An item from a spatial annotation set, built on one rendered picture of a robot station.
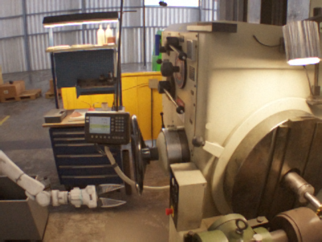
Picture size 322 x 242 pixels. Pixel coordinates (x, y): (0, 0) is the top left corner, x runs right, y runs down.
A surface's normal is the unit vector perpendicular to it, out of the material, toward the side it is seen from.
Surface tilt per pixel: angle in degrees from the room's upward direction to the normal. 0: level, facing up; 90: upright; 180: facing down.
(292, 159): 90
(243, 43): 90
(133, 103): 90
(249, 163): 90
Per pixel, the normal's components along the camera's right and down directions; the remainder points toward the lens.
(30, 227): 0.18, 0.36
